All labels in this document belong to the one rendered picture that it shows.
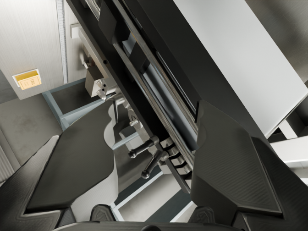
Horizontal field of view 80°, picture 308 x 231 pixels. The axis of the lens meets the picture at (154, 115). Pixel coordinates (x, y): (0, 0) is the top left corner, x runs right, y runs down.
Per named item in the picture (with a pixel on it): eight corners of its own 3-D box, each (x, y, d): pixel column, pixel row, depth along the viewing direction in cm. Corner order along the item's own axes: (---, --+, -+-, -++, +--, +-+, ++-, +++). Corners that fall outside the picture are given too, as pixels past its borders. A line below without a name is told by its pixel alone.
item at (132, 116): (125, 107, 64) (136, 111, 58) (129, 105, 65) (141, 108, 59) (131, 126, 67) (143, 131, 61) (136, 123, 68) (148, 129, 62)
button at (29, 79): (13, 75, 64) (17, 81, 64) (35, 69, 68) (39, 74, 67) (19, 85, 70) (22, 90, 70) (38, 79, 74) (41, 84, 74)
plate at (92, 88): (86, 68, 73) (94, 81, 72) (162, 43, 92) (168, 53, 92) (84, 86, 87) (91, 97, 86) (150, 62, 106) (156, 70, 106)
